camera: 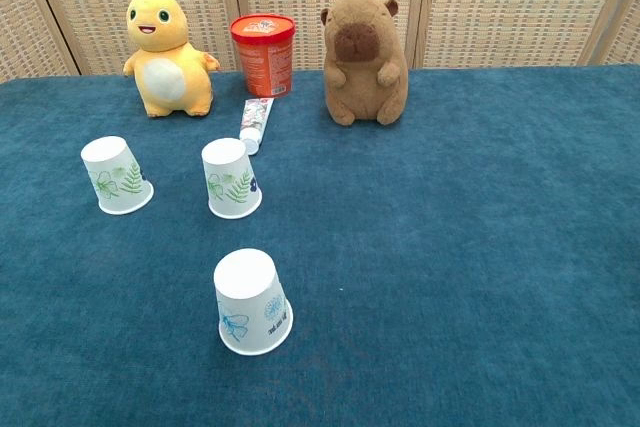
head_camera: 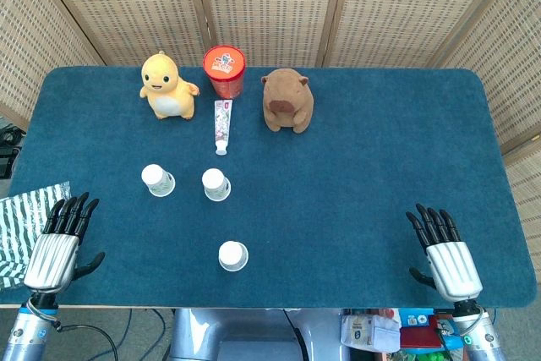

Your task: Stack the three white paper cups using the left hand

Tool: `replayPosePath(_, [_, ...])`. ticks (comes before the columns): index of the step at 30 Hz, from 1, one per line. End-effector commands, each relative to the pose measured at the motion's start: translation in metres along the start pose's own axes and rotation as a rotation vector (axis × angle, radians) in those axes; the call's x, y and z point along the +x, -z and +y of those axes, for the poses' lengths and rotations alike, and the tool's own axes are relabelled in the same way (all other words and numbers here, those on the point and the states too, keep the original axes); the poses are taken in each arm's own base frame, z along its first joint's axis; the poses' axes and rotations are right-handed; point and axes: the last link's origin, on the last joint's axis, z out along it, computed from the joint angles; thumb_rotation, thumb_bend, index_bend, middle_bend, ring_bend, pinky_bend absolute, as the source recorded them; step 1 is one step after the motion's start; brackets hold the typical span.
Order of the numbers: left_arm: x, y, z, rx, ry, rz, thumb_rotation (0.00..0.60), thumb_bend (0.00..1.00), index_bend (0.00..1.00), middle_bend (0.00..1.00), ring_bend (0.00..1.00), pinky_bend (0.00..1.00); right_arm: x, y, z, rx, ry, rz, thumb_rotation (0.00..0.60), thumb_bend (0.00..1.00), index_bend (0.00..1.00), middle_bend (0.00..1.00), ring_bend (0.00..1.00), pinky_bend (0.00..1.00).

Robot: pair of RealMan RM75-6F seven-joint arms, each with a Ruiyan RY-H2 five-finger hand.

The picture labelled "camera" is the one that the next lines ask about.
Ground white cup blue flower print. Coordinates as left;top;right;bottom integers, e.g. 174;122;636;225
213;247;294;357

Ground white cup green leaf print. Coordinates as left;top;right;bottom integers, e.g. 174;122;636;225
80;135;155;216
200;137;263;221

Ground floral print cream tube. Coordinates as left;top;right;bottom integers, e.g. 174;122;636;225
238;97;276;156

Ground brown capybara plush toy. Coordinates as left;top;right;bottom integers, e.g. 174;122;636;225
320;0;410;127

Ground red cylindrical snack tub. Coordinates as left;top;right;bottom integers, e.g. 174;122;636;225
229;14;297;99

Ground blue table cloth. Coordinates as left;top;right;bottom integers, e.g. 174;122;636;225
0;63;640;427

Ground yellow dinosaur plush toy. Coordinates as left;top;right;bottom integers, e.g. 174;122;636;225
122;0;222;119

